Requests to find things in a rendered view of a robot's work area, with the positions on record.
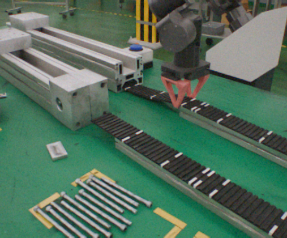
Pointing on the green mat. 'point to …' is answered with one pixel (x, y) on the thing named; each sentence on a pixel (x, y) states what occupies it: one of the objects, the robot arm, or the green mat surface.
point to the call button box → (144, 56)
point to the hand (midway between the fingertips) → (183, 100)
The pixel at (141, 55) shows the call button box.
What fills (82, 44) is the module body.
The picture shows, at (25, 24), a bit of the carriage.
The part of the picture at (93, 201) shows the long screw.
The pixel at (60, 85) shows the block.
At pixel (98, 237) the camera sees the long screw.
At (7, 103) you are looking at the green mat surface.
